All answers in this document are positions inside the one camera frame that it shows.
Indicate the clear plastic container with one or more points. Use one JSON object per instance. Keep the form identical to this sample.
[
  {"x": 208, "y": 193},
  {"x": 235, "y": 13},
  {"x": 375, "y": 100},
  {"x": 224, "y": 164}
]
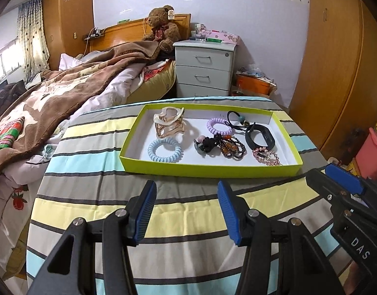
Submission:
[{"x": 198, "y": 32}]

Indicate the brown teddy bear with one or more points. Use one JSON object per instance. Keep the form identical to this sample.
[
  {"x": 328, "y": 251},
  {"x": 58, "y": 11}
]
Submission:
[{"x": 160, "y": 21}]

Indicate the pink beaded hair clip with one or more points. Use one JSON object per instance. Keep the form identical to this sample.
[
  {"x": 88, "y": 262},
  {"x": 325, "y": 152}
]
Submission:
[{"x": 262, "y": 156}]

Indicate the wooden headboard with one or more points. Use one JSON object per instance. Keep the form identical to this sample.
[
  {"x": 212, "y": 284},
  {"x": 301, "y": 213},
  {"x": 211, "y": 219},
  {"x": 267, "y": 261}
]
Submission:
[{"x": 124, "y": 33}]

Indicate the brown blanket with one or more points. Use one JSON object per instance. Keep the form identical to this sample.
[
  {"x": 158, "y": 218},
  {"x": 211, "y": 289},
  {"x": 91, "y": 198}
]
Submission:
[{"x": 84, "y": 80}]

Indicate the clear large hair claw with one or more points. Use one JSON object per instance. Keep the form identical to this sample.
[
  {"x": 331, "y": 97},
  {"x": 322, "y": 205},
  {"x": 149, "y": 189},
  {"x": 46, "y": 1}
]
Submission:
[{"x": 164, "y": 129}]

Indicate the striped tablecloth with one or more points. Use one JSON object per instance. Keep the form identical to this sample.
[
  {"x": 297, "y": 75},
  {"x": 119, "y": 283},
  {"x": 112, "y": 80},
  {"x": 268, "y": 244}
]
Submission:
[{"x": 84, "y": 166}]

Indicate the pink plastic bin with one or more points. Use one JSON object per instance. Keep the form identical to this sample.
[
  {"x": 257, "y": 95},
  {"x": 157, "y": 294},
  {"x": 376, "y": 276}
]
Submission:
[{"x": 373, "y": 153}]

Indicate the window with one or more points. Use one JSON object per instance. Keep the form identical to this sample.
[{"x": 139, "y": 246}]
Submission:
[{"x": 4, "y": 61}]

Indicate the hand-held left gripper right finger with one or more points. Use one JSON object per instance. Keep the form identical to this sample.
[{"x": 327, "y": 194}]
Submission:
[{"x": 228, "y": 212}]

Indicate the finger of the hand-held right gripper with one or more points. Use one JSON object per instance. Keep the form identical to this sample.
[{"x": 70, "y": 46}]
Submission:
[
  {"x": 327, "y": 187},
  {"x": 345, "y": 179}
]

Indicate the dark cloth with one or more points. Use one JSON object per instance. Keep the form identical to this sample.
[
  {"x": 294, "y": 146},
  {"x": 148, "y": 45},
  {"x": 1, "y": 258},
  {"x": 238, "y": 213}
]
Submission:
[{"x": 7, "y": 95}]

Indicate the grey nightstand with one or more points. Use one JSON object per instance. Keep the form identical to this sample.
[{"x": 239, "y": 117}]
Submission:
[{"x": 204, "y": 70}]

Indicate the yellow pillow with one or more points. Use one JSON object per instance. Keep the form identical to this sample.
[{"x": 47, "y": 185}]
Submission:
[{"x": 157, "y": 83}]

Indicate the green cardboard box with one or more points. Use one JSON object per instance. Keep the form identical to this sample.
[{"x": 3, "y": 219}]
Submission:
[{"x": 207, "y": 170}]

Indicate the orange storage box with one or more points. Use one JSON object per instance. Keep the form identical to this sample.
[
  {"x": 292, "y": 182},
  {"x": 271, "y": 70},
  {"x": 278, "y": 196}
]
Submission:
[{"x": 253, "y": 84}]

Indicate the black wristband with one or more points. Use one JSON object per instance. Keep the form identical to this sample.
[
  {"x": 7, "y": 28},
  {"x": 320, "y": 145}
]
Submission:
[{"x": 249, "y": 138}]

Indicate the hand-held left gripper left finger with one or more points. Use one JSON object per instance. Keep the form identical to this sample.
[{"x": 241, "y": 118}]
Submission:
[{"x": 145, "y": 212}]

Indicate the pink flowered box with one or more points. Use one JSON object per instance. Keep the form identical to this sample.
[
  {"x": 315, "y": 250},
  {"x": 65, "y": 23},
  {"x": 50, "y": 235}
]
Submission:
[{"x": 225, "y": 37}]

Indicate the power strip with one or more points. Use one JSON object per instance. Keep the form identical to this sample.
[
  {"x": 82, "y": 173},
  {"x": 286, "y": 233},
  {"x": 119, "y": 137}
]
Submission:
[{"x": 94, "y": 33}]

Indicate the dotted curtain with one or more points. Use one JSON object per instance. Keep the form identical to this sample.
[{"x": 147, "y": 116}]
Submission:
[{"x": 31, "y": 37}]

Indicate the wooden wardrobe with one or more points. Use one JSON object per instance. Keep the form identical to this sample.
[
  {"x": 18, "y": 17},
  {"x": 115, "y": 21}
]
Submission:
[
  {"x": 71, "y": 12},
  {"x": 330, "y": 67}
]

